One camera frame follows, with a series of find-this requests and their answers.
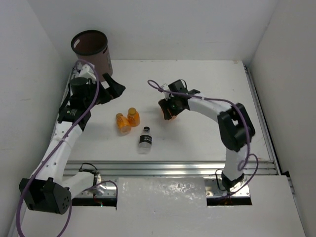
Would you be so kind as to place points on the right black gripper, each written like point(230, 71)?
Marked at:
point(165, 105)

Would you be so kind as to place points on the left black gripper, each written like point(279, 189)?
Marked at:
point(106, 91)

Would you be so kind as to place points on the clear bottle black label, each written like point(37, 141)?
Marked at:
point(145, 141)

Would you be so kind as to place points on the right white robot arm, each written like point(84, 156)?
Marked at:
point(235, 126)

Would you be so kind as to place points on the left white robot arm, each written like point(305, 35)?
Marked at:
point(46, 191)

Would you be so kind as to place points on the brown plastic waste bin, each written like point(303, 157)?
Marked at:
point(92, 46)

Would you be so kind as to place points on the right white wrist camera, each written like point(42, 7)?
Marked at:
point(166, 91)

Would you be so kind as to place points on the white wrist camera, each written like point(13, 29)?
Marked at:
point(85, 71)
point(166, 91)

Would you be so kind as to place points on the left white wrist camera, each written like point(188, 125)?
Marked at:
point(85, 71)

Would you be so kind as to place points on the aluminium front rail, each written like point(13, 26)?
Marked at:
point(148, 168)

